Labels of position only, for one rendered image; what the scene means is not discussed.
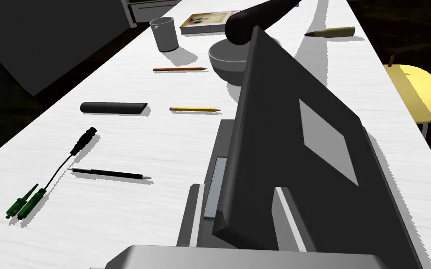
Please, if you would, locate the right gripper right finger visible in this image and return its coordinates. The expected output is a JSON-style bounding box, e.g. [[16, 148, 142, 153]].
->
[[271, 186, 318, 252]]

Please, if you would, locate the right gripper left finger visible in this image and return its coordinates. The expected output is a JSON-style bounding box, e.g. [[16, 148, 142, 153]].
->
[[177, 183, 205, 248]]

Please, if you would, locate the white table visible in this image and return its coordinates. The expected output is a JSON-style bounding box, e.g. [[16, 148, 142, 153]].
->
[[0, 0, 431, 269]]

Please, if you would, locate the dark grey open laptop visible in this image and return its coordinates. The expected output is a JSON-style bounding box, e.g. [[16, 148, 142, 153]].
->
[[196, 26, 424, 269]]

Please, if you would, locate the black pen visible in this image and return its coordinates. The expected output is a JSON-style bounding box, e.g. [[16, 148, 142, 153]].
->
[[67, 167, 153, 181]]

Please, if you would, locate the yellow pencil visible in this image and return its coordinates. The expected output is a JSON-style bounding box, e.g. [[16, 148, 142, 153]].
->
[[169, 106, 222, 113]]

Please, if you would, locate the black cylinder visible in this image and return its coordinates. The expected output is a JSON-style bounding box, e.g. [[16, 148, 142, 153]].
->
[[79, 101, 149, 115]]

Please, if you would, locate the orange pencil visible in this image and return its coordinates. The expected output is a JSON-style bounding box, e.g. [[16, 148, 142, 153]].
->
[[152, 66, 208, 72]]

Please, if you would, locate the grey bowl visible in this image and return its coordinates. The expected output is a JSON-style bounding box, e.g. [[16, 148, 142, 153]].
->
[[208, 36, 283, 87]]

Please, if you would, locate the grey mug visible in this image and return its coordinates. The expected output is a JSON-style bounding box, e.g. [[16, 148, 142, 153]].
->
[[149, 16, 180, 53]]

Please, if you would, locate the yellow chair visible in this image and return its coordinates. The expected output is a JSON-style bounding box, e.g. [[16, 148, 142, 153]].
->
[[383, 3, 431, 139]]

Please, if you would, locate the book with pale cover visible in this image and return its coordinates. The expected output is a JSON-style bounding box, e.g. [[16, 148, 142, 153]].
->
[[179, 10, 242, 35]]

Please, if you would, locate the olive green cartridge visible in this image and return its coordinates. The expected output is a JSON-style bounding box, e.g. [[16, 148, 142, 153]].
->
[[304, 26, 356, 38]]

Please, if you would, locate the white drawer cabinet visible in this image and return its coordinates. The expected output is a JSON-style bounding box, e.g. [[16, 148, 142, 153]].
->
[[125, 0, 182, 24]]

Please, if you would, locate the dark grey cabinet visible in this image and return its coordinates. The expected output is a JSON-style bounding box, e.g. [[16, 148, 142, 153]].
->
[[0, 0, 137, 97]]

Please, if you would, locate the black cable with green plugs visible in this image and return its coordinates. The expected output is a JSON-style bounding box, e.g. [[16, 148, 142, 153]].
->
[[5, 127, 98, 220]]

